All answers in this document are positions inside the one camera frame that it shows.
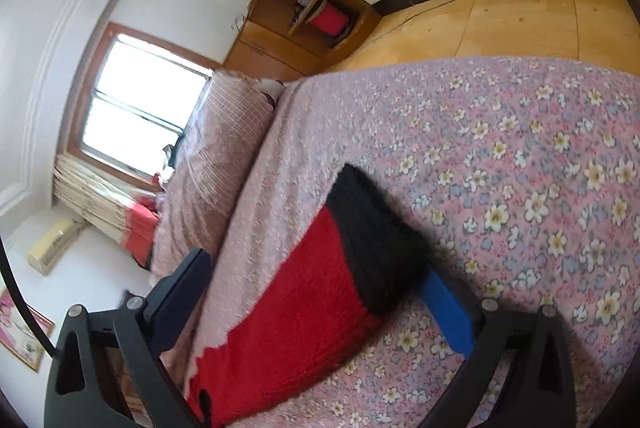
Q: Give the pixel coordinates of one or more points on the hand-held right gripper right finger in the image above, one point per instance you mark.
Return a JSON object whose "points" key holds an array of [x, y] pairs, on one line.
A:
{"points": [[450, 310]]}

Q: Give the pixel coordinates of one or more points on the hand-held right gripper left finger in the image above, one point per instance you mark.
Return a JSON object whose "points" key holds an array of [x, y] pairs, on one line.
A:
{"points": [[179, 300]]}

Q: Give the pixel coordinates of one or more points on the red and black knitted garment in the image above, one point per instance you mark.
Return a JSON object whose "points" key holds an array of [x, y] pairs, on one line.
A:
{"points": [[300, 298]]}

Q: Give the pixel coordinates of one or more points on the striped curtain with red hem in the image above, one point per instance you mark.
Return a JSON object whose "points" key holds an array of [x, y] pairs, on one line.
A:
{"points": [[100, 208]]}

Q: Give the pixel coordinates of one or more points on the cream air conditioner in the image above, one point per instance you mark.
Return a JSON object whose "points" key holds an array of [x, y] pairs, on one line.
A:
{"points": [[52, 245]]}

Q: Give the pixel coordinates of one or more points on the dark cloth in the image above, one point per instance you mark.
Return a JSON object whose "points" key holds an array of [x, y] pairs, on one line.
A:
{"points": [[174, 152]]}

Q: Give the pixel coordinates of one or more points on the pink speckled pillow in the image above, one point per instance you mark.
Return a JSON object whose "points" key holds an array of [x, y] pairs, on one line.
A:
{"points": [[220, 147]]}

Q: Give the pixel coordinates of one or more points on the framed pink picture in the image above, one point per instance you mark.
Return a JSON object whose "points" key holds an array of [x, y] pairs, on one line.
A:
{"points": [[22, 333]]}

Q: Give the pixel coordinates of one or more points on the pink floral bedsheet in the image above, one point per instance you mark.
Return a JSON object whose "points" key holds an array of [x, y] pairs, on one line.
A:
{"points": [[525, 157]]}

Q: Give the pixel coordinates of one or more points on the wooden framed window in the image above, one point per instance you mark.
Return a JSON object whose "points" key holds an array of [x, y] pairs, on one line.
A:
{"points": [[140, 97]]}

